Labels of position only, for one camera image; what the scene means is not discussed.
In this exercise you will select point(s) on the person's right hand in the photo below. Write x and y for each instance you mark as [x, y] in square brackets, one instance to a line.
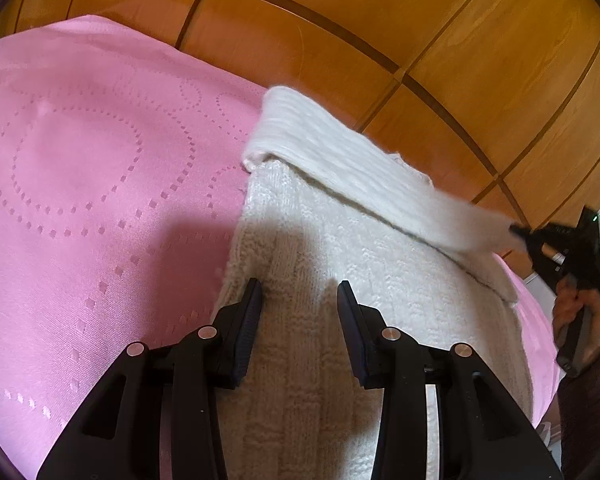
[597, 325]

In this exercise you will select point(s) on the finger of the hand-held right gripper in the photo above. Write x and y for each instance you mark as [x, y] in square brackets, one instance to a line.
[525, 240]

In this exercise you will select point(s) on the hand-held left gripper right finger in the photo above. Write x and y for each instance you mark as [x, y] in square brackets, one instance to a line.
[352, 325]

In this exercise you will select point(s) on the wooden wardrobe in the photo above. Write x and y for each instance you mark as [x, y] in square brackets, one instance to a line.
[430, 60]

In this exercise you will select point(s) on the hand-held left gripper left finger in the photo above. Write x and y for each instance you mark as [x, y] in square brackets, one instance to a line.
[250, 322]

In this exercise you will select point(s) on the pink dotted blanket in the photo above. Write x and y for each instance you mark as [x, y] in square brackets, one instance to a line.
[80, 185]

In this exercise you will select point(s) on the person's right forearm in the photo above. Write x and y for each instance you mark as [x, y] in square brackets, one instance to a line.
[590, 420]

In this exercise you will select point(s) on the white knit sweater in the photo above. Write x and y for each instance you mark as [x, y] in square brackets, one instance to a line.
[330, 270]

